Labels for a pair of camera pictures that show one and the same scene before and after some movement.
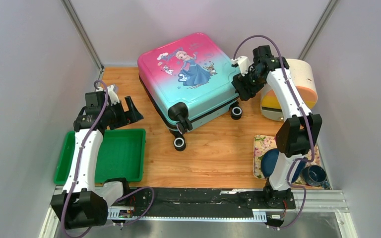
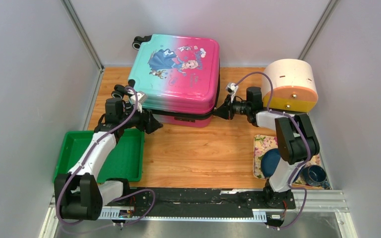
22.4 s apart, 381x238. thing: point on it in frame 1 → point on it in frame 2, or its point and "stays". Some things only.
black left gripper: [132, 116] → [147, 122]
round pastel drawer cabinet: [304, 74] stays
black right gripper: [240, 82] → [225, 110]
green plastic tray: [122, 155] stays
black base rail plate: [205, 198] stays
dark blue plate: [269, 160] stays
